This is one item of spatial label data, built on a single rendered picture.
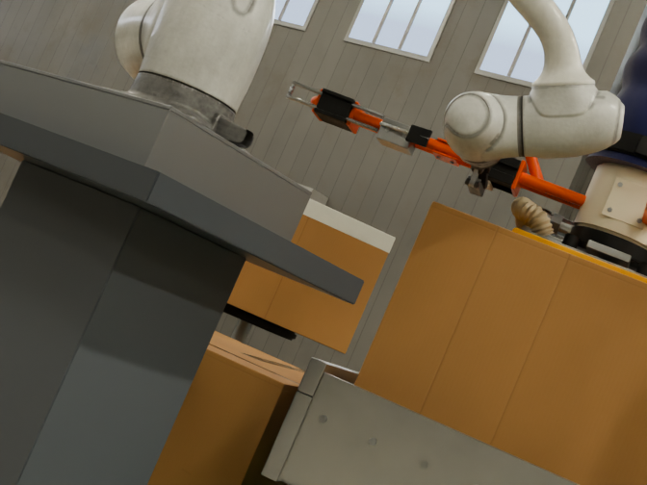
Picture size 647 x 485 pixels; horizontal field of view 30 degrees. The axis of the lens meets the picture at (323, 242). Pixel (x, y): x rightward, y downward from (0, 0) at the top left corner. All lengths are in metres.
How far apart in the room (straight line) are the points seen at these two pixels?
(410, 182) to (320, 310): 8.23
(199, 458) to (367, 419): 0.37
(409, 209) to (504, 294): 9.77
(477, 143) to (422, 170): 9.98
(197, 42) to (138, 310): 0.38
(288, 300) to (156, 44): 2.09
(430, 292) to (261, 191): 0.51
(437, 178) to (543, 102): 9.86
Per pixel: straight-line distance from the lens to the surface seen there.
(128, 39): 1.93
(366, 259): 3.80
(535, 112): 1.99
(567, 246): 2.20
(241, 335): 3.92
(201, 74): 1.72
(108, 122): 1.62
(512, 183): 2.31
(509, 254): 2.13
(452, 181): 11.76
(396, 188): 12.02
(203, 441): 2.21
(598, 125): 1.99
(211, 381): 2.21
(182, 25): 1.74
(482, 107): 1.96
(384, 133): 2.37
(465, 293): 2.12
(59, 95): 1.70
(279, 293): 3.75
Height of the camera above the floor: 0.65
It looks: 4 degrees up
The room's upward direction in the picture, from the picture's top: 23 degrees clockwise
